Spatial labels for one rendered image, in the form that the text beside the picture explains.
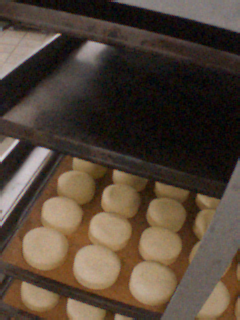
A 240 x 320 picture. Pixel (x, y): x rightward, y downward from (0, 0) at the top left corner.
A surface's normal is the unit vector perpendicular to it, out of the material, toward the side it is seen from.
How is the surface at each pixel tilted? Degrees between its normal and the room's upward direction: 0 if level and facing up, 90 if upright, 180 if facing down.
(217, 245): 90
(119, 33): 90
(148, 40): 90
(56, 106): 0
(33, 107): 0
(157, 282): 0
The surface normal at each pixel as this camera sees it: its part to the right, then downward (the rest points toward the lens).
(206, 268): -0.28, 0.45
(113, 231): 0.15, -0.85
